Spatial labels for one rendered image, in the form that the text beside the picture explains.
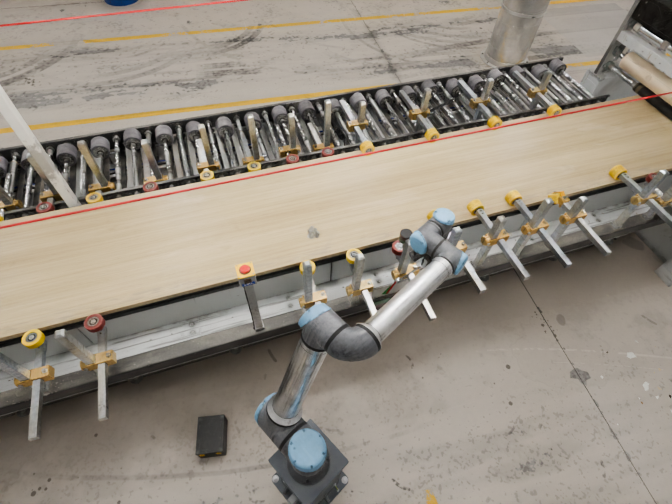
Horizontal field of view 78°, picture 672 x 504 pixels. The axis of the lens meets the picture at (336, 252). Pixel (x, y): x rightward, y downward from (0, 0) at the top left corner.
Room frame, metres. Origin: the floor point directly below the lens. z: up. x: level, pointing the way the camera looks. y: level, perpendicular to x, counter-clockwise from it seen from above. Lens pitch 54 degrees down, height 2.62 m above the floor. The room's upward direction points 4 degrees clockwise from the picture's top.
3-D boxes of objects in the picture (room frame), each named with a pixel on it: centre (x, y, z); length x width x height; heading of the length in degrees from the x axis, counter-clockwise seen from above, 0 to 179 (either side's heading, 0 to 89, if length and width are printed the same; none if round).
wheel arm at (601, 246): (1.49, -1.34, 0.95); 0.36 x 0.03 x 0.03; 22
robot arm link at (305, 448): (0.33, 0.07, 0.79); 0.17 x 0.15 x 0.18; 48
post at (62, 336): (0.63, 1.05, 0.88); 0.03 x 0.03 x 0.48; 22
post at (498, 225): (1.37, -0.81, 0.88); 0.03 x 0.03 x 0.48; 22
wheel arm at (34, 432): (0.50, 1.23, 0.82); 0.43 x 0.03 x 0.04; 22
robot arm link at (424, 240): (1.04, -0.37, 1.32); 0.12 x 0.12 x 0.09; 48
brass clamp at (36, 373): (0.55, 1.26, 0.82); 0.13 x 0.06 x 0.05; 112
